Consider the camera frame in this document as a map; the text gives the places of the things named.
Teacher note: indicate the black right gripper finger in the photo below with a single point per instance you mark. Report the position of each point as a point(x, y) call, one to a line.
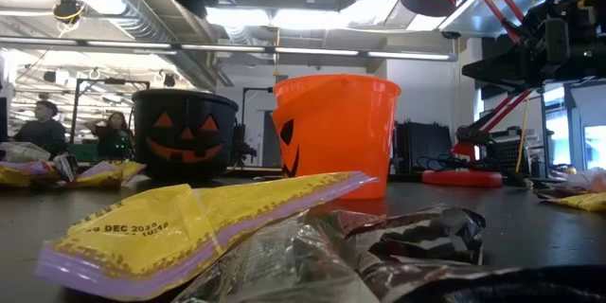
point(502, 72)

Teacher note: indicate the dark candy wrapper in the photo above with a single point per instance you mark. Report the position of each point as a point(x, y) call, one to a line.
point(551, 193)

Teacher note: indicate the pinkish clear candy wrapper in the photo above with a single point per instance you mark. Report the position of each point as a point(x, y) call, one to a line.
point(587, 181)

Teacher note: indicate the orange pumpkin face bucket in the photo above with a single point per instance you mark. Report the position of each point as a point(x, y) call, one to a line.
point(341, 132)

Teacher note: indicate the brown shiny candy wrapper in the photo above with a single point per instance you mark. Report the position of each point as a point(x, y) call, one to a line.
point(426, 239)

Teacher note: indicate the dark chocolate bar wrapper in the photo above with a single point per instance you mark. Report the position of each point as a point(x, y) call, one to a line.
point(274, 265)
point(65, 168)

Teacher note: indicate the silvery candy wrapper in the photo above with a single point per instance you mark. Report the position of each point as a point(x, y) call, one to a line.
point(23, 151)

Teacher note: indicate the black background robot arm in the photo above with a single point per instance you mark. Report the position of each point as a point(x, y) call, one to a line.
point(239, 144)

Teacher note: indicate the yellow pole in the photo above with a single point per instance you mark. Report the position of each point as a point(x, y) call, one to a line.
point(522, 137)

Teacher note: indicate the black perforated rack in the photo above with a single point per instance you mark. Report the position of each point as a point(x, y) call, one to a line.
point(509, 154)

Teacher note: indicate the black panel stack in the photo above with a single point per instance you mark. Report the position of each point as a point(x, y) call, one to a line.
point(423, 144)

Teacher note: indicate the black pumpkin face bucket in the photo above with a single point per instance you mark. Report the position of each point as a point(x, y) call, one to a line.
point(142, 123)

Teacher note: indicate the person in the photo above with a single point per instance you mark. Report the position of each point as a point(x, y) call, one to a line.
point(113, 139)
point(42, 135)

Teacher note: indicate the green box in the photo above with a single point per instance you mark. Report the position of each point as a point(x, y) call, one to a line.
point(84, 152)

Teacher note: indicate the black monitor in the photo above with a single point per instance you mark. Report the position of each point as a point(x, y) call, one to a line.
point(3, 118)

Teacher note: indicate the black metal rig frame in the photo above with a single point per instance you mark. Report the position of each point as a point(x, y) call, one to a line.
point(75, 113)

